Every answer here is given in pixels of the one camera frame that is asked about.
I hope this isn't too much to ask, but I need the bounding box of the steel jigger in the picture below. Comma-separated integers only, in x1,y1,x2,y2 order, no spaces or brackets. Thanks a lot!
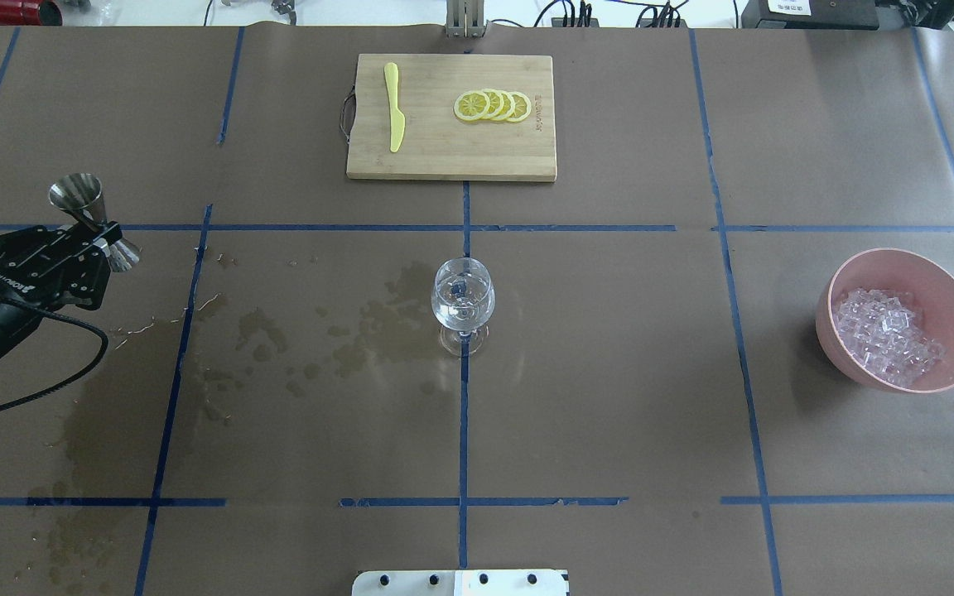
48,172,141,274

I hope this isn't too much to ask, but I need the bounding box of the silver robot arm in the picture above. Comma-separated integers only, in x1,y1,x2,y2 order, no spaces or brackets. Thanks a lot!
0,220,135,359

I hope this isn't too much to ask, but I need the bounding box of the clear wine glass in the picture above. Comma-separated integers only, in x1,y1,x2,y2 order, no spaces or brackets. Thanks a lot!
431,257,496,358

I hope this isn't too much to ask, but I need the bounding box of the pile of ice cubes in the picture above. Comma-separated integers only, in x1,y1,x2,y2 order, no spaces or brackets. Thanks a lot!
831,287,947,388

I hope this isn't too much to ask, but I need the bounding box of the red bottle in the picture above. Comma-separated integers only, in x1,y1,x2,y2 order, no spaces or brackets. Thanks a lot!
0,1,63,26

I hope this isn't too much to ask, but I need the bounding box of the yellow plastic knife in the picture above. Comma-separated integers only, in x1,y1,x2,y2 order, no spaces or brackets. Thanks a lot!
383,63,407,152

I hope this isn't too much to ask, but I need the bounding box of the wooden cutting board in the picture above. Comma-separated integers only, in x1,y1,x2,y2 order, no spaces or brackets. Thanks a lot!
347,53,559,184

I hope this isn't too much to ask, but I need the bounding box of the black box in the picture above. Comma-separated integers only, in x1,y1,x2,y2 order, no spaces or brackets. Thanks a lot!
740,1,879,31

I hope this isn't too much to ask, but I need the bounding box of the pink bowl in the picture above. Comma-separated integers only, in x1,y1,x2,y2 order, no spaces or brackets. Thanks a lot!
817,248,954,395

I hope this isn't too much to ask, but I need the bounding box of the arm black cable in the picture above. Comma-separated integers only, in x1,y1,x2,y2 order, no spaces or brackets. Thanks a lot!
0,290,109,429

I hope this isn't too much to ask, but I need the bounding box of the aluminium frame post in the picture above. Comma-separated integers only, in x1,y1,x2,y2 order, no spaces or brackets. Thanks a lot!
446,0,488,38

